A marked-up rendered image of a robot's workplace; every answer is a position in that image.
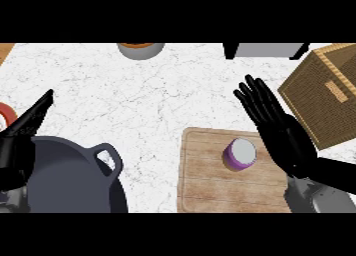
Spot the brown wicker basket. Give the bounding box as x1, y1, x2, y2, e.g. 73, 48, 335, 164
276, 43, 356, 151

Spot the wooden cutting board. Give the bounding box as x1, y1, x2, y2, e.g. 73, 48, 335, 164
175, 126, 292, 214

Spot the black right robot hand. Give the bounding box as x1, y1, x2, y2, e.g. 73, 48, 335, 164
231, 74, 356, 196

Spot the grey cup with orange rim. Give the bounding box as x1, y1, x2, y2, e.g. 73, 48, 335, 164
116, 43, 166, 61

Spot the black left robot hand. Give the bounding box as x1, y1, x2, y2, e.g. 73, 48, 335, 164
0, 88, 56, 196

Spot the dark grey pot with handle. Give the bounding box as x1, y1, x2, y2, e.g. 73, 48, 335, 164
25, 135, 129, 214

